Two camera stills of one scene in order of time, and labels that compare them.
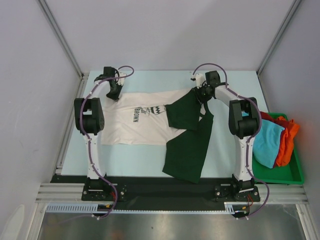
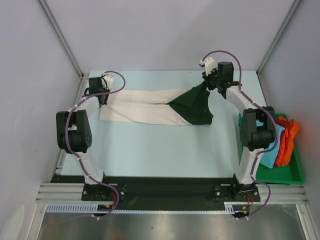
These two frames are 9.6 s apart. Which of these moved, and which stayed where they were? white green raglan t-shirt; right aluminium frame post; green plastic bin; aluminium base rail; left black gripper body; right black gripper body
Moved: right black gripper body; left black gripper body; white green raglan t-shirt
Stayed: aluminium base rail; right aluminium frame post; green plastic bin
